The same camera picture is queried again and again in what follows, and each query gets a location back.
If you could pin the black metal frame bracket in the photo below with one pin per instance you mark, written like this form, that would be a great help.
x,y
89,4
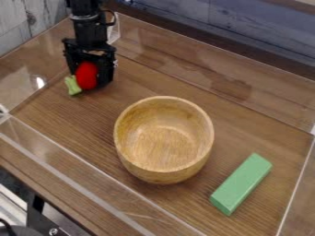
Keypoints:
x,y
37,221

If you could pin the wooden bowl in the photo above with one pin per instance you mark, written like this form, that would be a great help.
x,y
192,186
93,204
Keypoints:
x,y
162,138

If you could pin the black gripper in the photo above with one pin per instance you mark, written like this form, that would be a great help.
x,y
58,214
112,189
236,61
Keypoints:
x,y
90,39

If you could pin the red plush tomato toy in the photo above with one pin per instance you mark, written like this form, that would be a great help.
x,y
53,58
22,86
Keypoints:
x,y
84,79

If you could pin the clear acrylic table barrier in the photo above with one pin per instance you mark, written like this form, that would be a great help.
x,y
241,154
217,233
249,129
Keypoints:
x,y
56,137

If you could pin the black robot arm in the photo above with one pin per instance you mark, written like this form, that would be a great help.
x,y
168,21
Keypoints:
x,y
89,55

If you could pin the green rectangular block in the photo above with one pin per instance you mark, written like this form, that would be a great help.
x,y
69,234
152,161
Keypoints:
x,y
239,185

